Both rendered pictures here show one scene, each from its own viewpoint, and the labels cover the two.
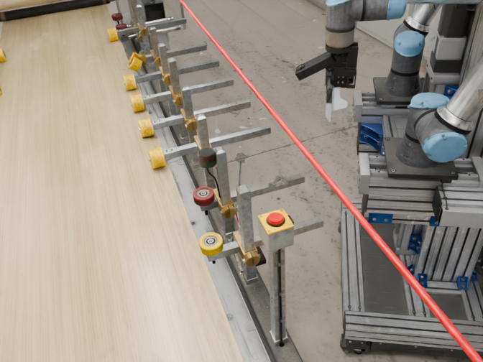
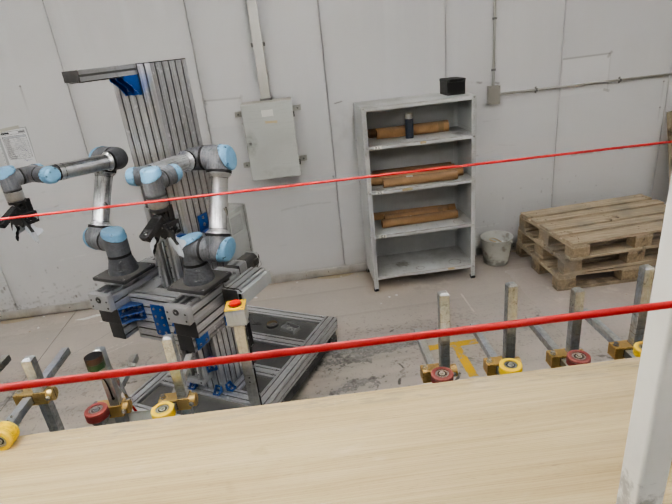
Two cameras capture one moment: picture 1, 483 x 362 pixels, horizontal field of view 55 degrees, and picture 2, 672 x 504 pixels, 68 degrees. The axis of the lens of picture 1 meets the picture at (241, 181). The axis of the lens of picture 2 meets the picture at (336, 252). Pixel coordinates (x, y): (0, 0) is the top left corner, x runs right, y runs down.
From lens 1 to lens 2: 1.33 m
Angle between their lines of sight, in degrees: 65
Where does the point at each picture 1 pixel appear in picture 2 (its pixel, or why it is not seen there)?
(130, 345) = (233, 469)
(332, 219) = not seen: hidden behind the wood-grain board
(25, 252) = not seen: outside the picture
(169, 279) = (182, 440)
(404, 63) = (122, 247)
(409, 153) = (199, 277)
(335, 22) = (159, 191)
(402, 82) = (128, 261)
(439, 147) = (227, 249)
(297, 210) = not seen: hidden behind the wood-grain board
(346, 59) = (167, 215)
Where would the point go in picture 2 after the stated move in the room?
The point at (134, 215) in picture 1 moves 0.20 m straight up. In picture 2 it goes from (69, 467) to (48, 416)
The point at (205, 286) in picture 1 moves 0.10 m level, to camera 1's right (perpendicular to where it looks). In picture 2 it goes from (209, 416) to (221, 397)
